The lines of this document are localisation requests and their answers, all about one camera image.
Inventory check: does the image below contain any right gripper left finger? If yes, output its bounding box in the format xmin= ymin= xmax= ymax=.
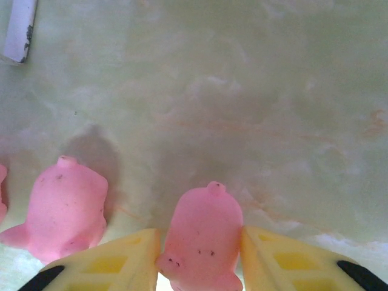
xmin=18 ymin=227 xmax=162 ymax=291

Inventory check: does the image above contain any wooden shelf with white frame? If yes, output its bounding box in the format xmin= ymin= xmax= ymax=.
xmin=0 ymin=0 xmax=39 ymax=66

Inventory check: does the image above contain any pink plastic toy pig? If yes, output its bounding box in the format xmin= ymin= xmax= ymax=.
xmin=155 ymin=181 xmax=244 ymax=291
xmin=0 ymin=163 xmax=8 ymax=222
xmin=0 ymin=155 xmax=109 ymax=266

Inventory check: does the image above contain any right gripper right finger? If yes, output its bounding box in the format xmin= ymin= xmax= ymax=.
xmin=241 ymin=224 xmax=388 ymax=291

